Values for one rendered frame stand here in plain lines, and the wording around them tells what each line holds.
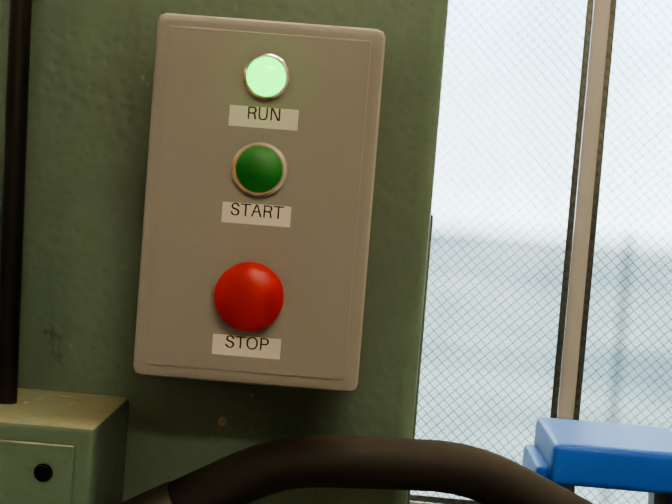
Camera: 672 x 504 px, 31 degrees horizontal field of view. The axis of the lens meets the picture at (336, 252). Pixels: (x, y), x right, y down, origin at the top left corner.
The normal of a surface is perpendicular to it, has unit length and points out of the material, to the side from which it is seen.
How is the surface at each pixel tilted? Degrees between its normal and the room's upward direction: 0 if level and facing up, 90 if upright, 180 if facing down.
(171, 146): 90
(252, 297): 90
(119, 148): 90
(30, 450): 90
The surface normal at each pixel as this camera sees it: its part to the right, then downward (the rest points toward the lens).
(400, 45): -0.02, 0.05
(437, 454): 0.06, -0.56
